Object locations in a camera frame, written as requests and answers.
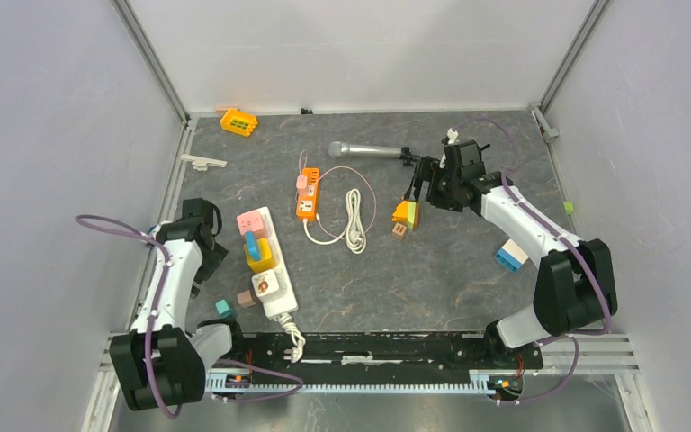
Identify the white flat bracket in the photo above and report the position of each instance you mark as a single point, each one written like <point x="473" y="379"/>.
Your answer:
<point x="202" y="163"/>

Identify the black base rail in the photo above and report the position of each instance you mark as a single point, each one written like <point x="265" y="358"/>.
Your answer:
<point x="374" y="359"/>

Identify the white multicolour power strip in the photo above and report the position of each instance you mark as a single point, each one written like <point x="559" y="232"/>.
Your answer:
<point x="281" y="309"/>

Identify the small pink plug adapter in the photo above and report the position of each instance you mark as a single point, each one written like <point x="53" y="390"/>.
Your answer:
<point x="246" y="299"/>

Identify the pink charger with cable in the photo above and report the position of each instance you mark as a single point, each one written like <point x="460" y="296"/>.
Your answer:
<point x="360" y="207"/>

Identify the white cube adapter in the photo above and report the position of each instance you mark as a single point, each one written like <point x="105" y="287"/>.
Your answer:
<point x="266" y="286"/>

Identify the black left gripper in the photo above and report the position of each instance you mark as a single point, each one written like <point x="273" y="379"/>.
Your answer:
<point x="204" y="274"/>

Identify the pink cube socket adapter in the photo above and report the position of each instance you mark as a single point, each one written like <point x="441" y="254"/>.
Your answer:
<point x="252" y="221"/>

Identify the yellow cube socket adapter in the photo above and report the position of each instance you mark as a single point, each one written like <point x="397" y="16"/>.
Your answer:
<point x="267" y="261"/>

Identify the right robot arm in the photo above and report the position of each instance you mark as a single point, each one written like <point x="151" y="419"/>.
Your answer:
<point x="575" y="284"/>

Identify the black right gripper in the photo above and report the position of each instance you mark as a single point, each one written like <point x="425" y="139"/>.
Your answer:
<point x="427" y="170"/>

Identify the blue rounded adapter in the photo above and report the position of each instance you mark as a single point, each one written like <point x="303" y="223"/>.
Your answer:
<point x="252" y="245"/>

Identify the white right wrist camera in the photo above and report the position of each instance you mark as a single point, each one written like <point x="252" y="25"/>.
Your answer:
<point x="451" y="137"/>

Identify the wooden letter cube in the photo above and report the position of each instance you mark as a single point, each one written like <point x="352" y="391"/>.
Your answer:
<point x="399" y="231"/>

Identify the colourful toy block stack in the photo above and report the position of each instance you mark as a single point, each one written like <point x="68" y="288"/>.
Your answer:
<point x="407" y="213"/>

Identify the blue white toy block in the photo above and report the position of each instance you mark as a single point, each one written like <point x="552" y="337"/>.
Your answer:
<point x="511" y="256"/>

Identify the orange power strip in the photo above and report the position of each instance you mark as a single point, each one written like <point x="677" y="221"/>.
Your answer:
<point x="307" y="185"/>

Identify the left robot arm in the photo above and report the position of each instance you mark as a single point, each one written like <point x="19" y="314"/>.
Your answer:
<point x="158" y="365"/>

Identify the yellow toy brick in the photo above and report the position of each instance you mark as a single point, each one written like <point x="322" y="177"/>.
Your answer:
<point x="238" y="122"/>

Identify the grey microphone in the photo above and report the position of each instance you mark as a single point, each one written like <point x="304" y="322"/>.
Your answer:
<point x="338" y="149"/>

